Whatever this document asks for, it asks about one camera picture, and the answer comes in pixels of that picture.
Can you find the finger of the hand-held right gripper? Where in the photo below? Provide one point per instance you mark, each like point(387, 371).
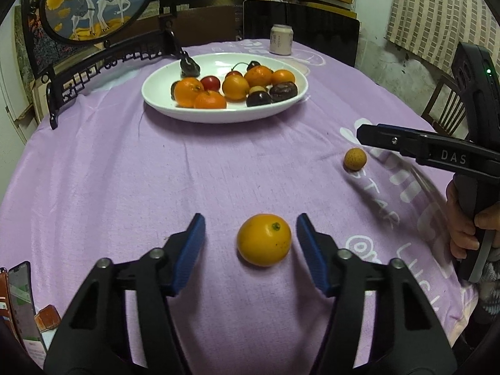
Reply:
point(386, 138)

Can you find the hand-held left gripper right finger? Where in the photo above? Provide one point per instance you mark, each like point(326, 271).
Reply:
point(310, 250)

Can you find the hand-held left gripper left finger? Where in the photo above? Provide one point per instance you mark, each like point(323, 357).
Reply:
point(191, 250)

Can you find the tan longan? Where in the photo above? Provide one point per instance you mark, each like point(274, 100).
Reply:
point(256, 89)
point(354, 159)

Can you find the orange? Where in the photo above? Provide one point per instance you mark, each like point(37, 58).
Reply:
point(264, 239)
point(258, 76)
point(235, 87)
point(283, 77)
point(187, 91)
point(209, 100)

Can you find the white oval plate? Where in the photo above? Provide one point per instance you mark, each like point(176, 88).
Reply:
point(222, 114)

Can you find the dark red date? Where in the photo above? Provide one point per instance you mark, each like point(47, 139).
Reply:
point(174, 90)

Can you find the red tomato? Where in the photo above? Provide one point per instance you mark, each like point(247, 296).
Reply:
point(211, 83)

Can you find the dark wrinkled fruit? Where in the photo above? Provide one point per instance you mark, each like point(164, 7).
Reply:
point(189, 66)

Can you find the person's right hand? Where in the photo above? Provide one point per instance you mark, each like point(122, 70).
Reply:
point(461, 230)

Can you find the wooden slat chair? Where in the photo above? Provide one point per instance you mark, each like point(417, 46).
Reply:
point(449, 101)

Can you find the purple printed blanket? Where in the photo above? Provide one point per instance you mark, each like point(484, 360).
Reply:
point(156, 172)

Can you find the checked patterned curtain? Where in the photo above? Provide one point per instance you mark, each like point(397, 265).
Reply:
point(437, 7)

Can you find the black chair back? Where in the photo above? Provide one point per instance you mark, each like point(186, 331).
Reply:
point(324, 27)

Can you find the pale beverage can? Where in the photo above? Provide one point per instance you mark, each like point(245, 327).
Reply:
point(282, 39)

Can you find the dark cherry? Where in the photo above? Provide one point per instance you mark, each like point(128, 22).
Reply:
point(254, 65)

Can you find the small brown box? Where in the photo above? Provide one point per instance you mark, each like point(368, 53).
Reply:
point(49, 316)

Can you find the red cherry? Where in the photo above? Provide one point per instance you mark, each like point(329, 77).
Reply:
point(233, 74)

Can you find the black smartphone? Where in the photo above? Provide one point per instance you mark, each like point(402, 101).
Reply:
point(23, 304)

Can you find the brown wooden panel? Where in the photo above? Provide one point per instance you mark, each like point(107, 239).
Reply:
point(211, 23)

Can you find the round deer screen black frame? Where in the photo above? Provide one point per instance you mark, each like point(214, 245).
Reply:
point(97, 0)

